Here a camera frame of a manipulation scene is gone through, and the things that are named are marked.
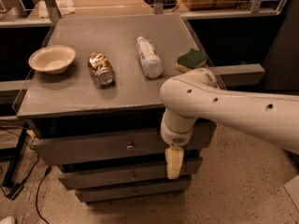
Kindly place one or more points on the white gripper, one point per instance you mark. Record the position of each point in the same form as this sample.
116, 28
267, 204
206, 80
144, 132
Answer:
176, 138

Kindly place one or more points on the grey top drawer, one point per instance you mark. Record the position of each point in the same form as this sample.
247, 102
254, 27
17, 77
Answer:
100, 146

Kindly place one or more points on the grey drawer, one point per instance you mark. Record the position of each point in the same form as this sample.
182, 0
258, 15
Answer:
114, 176
100, 146
142, 188

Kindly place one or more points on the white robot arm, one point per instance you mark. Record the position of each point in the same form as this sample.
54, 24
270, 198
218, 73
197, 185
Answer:
195, 95

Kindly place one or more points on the grey bottom drawer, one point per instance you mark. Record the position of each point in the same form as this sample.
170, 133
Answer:
142, 188

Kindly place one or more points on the grey drawer cabinet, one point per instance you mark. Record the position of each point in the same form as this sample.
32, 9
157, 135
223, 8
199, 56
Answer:
99, 121

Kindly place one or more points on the grey middle drawer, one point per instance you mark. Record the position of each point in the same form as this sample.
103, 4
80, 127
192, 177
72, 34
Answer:
114, 176

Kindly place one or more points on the clear plastic bottle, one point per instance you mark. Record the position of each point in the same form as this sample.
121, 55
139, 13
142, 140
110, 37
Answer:
149, 58

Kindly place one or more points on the green yellow sponge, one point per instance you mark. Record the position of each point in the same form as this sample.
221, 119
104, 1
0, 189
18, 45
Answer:
193, 59

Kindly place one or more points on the gold metallic can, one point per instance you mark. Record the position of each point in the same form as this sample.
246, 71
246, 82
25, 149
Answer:
101, 69

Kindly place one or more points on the white board floor right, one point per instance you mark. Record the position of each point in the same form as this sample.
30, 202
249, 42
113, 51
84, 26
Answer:
292, 188

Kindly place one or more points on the white paper bowl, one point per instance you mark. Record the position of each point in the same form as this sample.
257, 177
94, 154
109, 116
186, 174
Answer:
52, 60

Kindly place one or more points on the black metal stand leg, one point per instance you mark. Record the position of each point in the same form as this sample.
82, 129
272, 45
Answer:
12, 154

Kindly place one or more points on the white object floor corner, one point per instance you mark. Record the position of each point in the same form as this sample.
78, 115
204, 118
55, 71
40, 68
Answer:
8, 220

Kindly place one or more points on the white crumpled cloth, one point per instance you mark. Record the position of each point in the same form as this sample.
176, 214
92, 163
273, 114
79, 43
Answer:
64, 6

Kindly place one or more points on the grey metal rail right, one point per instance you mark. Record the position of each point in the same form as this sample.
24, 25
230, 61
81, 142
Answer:
239, 75

